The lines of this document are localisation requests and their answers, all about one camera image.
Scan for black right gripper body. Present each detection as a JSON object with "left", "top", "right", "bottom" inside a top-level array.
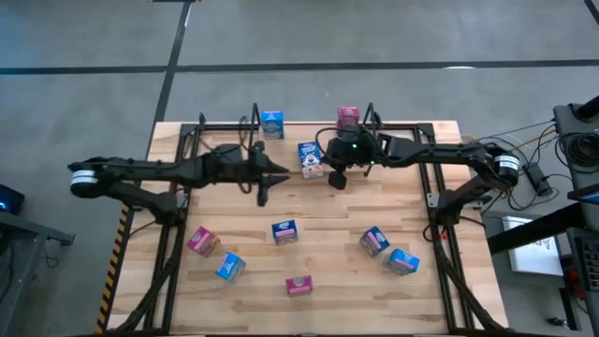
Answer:
[{"left": 327, "top": 127, "right": 381, "bottom": 171}]

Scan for Frosted Flakes cereal box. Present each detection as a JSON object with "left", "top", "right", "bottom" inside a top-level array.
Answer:
[
  {"left": 298, "top": 140, "right": 326, "bottom": 181},
  {"left": 358, "top": 226, "right": 391, "bottom": 258},
  {"left": 271, "top": 219, "right": 300, "bottom": 246}
]

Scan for Raisin Bran cereal box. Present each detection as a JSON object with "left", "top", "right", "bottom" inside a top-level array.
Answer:
[
  {"left": 186, "top": 226, "right": 220, "bottom": 257},
  {"left": 336, "top": 106, "right": 361, "bottom": 130},
  {"left": 285, "top": 274, "right": 314, "bottom": 298}
]

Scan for Rice Krispies cereal box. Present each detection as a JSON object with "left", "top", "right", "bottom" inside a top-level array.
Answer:
[
  {"left": 260, "top": 110, "right": 285, "bottom": 140},
  {"left": 383, "top": 247, "right": 421, "bottom": 276},
  {"left": 215, "top": 251, "right": 247, "bottom": 285}
]

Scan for black aluminium table frame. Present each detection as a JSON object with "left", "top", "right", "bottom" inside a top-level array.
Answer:
[{"left": 110, "top": 111, "right": 504, "bottom": 336}]

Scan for wooden shelf black metal legs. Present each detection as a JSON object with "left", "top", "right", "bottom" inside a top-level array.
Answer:
[{"left": 245, "top": 102, "right": 383, "bottom": 179}]

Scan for computer monitor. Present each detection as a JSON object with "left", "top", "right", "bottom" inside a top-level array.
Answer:
[{"left": 568, "top": 183, "right": 599, "bottom": 206}]

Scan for coiled black cable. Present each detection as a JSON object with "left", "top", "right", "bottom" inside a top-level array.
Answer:
[{"left": 555, "top": 132, "right": 599, "bottom": 169}]

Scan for black keyboard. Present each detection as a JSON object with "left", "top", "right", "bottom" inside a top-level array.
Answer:
[{"left": 579, "top": 236, "right": 599, "bottom": 291}]

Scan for black device blue light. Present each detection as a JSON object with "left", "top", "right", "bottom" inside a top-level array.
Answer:
[{"left": 0, "top": 183, "right": 26, "bottom": 216}]

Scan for black equipment stand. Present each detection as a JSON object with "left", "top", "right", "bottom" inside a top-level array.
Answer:
[{"left": 553, "top": 95, "right": 599, "bottom": 137}]

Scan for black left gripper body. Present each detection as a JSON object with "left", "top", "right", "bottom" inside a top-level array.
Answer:
[{"left": 235, "top": 141, "right": 270, "bottom": 189}]

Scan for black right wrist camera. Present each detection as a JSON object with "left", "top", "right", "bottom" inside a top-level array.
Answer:
[{"left": 328, "top": 170, "right": 348, "bottom": 191}]

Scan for grey metal desk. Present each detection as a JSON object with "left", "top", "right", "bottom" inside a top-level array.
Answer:
[{"left": 0, "top": 210, "right": 76, "bottom": 337}]

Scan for white board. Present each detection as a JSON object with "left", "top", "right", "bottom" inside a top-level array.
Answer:
[{"left": 502, "top": 215, "right": 565, "bottom": 277}]

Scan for yellow black hazard tape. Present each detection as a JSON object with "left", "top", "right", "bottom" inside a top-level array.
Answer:
[{"left": 95, "top": 205, "right": 140, "bottom": 336}]

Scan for black power adapter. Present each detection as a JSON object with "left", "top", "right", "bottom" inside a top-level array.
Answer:
[{"left": 522, "top": 162, "right": 553, "bottom": 198}]

